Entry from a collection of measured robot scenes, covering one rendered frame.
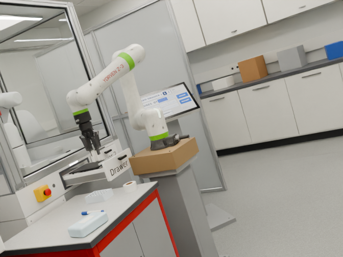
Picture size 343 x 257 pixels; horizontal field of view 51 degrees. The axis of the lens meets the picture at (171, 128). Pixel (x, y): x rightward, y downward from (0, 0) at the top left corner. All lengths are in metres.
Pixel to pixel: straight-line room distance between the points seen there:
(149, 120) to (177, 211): 0.59
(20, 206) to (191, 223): 0.98
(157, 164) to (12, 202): 0.80
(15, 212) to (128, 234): 0.67
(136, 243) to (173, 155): 0.57
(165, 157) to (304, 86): 2.84
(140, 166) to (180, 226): 0.46
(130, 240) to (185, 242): 0.72
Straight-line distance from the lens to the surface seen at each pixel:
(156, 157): 2.10
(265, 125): 4.81
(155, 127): 2.19
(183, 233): 2.34
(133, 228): 1.74
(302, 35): 5.27
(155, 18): 3.74
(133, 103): 2.32
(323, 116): 4.65
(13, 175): 2.03
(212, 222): 3.08
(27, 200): 2.07
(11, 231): 2.18
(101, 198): 1.93
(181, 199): 2.23
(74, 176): 2.21
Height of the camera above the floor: 1.26
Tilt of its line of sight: 8 degrees down
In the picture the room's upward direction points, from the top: 18 degrees counter-clockwise
